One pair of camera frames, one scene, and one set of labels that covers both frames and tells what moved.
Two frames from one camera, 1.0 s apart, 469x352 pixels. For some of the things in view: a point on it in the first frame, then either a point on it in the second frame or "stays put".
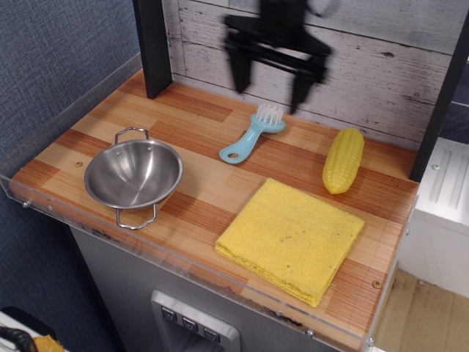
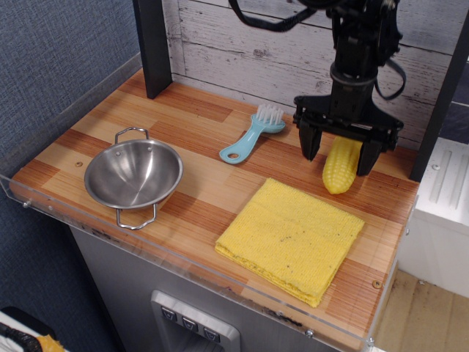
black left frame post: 154,47 stays put
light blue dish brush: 268,119 stays put
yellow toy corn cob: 342,160 stays put
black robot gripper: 279,39 -> 346,111
